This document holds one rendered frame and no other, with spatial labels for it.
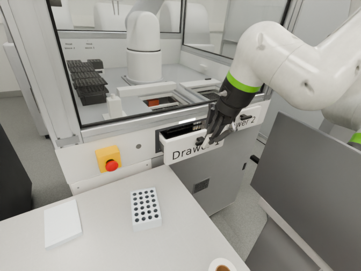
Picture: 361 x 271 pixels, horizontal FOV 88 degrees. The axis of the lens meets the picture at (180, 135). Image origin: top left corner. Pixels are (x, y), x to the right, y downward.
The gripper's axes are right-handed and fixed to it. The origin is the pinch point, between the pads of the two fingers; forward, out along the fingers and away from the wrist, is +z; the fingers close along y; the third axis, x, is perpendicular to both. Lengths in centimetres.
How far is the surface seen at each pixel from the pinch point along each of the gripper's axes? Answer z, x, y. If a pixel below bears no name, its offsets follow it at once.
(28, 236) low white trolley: 16, -59, 3
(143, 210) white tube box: 9.7, -28.6, 10.9
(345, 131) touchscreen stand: 8, 95, 17
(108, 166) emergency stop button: 5.9, -34.3, -5.3
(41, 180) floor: 126, -78, -79
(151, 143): 9.7, -16.5, -11.6
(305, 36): -3, 169, -74
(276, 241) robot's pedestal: 20.0, 15.1, 39.5
